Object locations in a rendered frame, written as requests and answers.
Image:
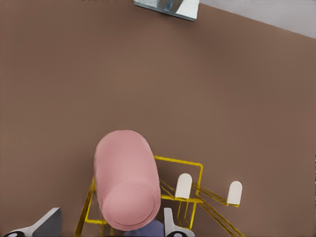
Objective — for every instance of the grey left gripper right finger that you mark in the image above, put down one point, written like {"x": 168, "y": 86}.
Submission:
{"x": 170, "y": 223}

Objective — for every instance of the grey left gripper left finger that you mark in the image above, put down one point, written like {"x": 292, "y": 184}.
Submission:
{"x": 47, "y": 224}

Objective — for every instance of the blue cup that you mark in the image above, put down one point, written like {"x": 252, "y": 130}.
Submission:
{"x": 148, "y": 229}

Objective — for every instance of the pink cup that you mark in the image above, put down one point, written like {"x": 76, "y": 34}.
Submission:
{"x": 127, "y": 180}

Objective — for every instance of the silver frame post foot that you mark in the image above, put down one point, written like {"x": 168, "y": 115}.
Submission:
{"x": 172, "y": 8}

